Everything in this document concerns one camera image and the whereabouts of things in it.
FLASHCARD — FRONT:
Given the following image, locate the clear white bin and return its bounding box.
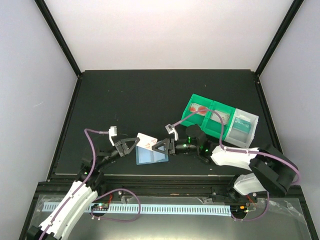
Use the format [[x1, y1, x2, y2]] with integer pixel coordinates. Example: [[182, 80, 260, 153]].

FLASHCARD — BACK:
[[224, 108, 259, 149]]

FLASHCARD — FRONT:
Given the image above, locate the white floral credit card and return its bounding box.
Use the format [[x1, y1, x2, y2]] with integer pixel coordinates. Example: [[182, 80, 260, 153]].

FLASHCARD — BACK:
[[210, 110, 230, 125]]

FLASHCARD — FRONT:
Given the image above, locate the green bin compartment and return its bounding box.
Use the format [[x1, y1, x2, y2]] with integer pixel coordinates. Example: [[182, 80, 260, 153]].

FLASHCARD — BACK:
[[201, 101, 236, 140], [180, 93, 214, 135]]

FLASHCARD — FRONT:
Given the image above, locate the black front rail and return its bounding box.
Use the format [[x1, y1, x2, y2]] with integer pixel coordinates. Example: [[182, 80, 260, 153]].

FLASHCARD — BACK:
[[103, 175, 233, 197]]

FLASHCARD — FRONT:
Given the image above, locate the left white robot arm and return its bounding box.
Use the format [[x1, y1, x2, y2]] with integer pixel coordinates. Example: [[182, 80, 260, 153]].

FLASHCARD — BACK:
[[26, 137, 140, 240]]

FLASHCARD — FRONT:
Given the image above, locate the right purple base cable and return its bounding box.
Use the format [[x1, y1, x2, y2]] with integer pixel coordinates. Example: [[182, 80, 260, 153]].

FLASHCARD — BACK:
[[230, 193, 271, 223]]

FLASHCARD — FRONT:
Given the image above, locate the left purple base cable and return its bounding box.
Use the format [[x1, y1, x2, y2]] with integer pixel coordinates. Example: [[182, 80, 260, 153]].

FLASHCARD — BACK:
[[87, 187, 141, 223]]

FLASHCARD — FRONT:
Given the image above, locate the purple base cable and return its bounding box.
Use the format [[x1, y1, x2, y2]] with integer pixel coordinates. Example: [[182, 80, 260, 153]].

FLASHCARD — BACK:
[[87, 187, 141, 223], [230, 193, 271, 223]]

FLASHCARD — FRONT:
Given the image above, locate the left black frame post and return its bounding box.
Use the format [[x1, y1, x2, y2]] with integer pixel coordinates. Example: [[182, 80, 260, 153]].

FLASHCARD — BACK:
[[34, 0, 82, 77]]

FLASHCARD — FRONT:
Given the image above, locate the blue card holder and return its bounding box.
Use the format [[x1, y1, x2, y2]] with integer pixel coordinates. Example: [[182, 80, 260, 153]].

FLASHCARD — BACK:
[[135, 146, 169, 165]]

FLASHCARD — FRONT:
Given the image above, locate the right black frame post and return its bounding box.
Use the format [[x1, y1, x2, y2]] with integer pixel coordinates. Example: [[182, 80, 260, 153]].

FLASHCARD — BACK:
[[254, 0, 305, 76]]

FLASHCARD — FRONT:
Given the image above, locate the white slotted cable duct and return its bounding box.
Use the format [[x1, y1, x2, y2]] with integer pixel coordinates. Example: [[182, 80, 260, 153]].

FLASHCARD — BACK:
[[42, 201, 232, 217]]

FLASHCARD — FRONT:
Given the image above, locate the black frame post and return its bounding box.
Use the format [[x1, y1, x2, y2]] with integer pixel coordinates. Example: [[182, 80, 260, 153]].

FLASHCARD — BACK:
[[254, 0, 305, 76], [34, 0, 82, 77]]

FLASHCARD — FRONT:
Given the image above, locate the teal striped credit card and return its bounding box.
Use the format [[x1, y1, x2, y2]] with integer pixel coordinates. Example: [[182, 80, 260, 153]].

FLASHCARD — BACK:
[[232, 117, 252, 134]]

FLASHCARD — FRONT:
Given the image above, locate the left small circuit board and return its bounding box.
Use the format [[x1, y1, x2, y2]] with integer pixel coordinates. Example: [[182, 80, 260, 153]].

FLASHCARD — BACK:
[[91, 203, 109, 211]]

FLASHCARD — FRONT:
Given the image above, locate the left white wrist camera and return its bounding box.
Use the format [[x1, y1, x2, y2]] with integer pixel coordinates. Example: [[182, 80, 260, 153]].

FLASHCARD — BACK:
[[108, 126, 118, 146]]

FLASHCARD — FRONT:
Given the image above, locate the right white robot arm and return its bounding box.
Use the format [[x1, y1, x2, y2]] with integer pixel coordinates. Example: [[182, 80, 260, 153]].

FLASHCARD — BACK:
[[151, 124, 299, 202]]

